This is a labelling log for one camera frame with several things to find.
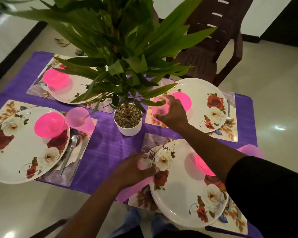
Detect person's left hand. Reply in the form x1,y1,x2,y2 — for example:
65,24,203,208
112,152,157,190

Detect person's right hand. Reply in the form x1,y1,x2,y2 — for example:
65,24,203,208
154,95,189,132

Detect light pink plastic cup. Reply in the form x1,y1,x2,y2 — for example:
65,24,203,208
151,96,171,123
64,107,96,135
236,144,265,159

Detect white rose print plate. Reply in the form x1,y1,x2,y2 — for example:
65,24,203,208
41,56,110,105
149,139,229,228
0,106,71,184
168,78,229,134

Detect floral print placemat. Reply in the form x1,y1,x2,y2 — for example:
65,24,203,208
0,99,98,187
144,79,239,143
128,133,249,236
26,54,115,114

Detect tan paper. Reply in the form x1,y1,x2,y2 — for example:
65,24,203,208
54,38,71,48

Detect person's right forearm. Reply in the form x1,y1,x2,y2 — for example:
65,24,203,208
174,124,248,182

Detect person's light blue trousers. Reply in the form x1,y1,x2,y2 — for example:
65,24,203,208
109,208,179,238

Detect person's black shirt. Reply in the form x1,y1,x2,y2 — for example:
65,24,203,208
112,156,298,238

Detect purple tablecloth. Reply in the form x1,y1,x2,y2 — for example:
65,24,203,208
0,51,264,238

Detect green plant in white pot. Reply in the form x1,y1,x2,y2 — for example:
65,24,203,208
0,0,218,137

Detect brown plastic armchair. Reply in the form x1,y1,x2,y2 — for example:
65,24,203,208
153,0,255,87
29,218,68,238

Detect dark wooden door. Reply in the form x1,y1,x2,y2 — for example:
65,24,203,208
259,0,298,50

